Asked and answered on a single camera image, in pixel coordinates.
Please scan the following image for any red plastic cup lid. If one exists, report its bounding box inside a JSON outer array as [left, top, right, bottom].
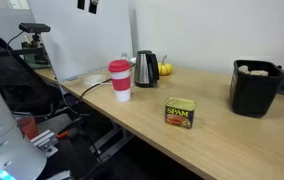
[[107, 59, 132, 73]]

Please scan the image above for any white cup with red sleeve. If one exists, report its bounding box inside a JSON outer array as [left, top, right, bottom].
[[110, 69, 132, 103]]

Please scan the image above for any red plastic cup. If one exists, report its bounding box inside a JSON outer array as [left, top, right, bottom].
[[16, 116, 40, 140]]

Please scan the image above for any stainless steel electric kettle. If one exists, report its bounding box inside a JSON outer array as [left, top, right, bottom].
[[133, 50, 160, 89]]

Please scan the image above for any small yellow pumpkin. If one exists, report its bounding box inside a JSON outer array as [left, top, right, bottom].
[[157, 55, 174, 77]]

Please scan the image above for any clear plastic water bottle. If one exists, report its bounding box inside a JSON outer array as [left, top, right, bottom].
[[120, 52, 131, 64]]

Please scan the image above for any Spam meat can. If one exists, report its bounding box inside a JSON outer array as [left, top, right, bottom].
[[164, 96, 197, 130]]

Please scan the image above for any grey panel foot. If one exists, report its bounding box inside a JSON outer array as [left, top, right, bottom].
[[65, 75, 80, 82]]

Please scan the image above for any white divider panel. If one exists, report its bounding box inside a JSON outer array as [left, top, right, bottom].
[[26, 0, 134, 83]]

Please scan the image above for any crumpled paper piece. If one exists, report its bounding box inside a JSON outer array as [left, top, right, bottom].
[[237, 64, 251, 75], [250, 69, 270, 77]]

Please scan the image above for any green clamp base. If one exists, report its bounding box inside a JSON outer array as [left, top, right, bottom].
[[22, 49, 52, 70]]

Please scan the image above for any black landfill bin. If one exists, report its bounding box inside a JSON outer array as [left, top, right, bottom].
[[229, 59, 284, 119]]

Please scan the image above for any black power cable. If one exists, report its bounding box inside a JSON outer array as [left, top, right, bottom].
[[77, 77, 113, 105]]

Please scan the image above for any orange handled tool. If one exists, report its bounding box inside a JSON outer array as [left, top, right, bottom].
[[55, 130, 70, 140]]

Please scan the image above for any aluminium bracket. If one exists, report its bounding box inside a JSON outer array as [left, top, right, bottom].
[[30, 129, 60, 158]]

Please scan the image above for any black camera stand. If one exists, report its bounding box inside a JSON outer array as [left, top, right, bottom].
[[21, 32, 46, 56]]

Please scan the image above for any black stereo camera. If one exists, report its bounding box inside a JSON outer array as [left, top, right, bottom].
[[18, 22, 52, 34]]

